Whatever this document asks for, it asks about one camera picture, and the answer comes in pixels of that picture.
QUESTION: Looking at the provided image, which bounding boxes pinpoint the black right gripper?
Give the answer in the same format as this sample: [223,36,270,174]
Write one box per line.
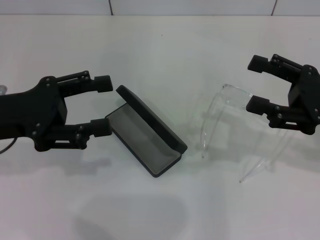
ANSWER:
[246,53,320,136]

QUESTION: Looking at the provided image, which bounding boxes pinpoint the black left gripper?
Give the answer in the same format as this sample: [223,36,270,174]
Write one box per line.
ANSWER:
[0,70,113,152]

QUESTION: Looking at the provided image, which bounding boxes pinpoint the clear plastic glasses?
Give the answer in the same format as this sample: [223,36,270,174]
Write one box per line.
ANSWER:
[199,83,298,183]

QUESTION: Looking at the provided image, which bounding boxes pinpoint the black glasses case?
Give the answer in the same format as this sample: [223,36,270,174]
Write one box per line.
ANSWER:
[104,84,188,179]

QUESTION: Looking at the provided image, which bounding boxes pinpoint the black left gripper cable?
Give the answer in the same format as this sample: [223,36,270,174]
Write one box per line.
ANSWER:
[0,138,17,154]

